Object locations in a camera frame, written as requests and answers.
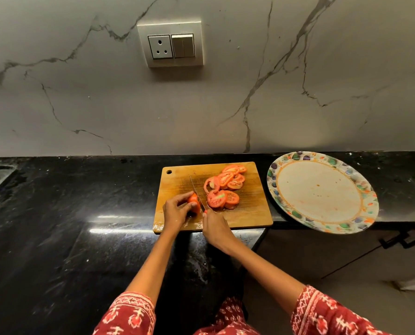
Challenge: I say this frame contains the person's right hand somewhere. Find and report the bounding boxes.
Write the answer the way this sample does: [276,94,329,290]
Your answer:
[202,207,238,255]

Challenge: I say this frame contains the person's left hand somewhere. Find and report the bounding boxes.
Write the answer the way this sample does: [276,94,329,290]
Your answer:
[162,191,198,234]

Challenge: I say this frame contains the red tomato slice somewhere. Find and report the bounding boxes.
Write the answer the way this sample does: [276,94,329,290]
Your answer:
[203,176,221,195]
[207,190,227,209]
[224,190,240,210]

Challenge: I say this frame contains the red handled knife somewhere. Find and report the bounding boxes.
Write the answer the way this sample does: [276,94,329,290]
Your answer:
[189,174,208,214]

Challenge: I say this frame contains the pile of tomato slices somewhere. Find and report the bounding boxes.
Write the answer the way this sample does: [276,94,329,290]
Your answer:
[217,164,248,191]

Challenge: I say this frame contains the floral rimmed plate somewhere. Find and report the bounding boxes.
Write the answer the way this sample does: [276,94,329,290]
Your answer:
[266,151,380,235]

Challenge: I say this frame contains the person's right forearm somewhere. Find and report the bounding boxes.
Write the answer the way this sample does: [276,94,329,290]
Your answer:
[227,239,306,316]

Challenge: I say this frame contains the person's left forearm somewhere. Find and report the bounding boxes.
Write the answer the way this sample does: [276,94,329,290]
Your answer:
[125,228,180,308]

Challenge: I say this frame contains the wooden cutting board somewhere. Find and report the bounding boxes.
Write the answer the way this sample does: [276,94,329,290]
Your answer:
[153,161,274,235]

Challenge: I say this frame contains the red patterned tunic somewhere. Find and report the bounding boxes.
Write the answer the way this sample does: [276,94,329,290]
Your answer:
[193,297,261,335]

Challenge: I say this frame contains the brown lower cabinet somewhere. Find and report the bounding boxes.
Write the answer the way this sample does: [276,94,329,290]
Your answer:
[256,223,415,290]

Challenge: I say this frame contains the red patterned left sleeve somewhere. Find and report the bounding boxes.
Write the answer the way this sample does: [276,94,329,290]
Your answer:
[92,292,156,335]

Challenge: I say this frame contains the red patterned sleeve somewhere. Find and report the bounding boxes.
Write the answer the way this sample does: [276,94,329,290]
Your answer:
[290,285,391,335]
[92,292,156,335]

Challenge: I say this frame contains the red patterned right sleeve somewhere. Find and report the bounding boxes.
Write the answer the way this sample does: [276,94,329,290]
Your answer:
[290,285,391,335]

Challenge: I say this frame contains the wall socket and switch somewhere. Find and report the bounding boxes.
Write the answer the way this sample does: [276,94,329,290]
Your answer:
[136,20,205,68]

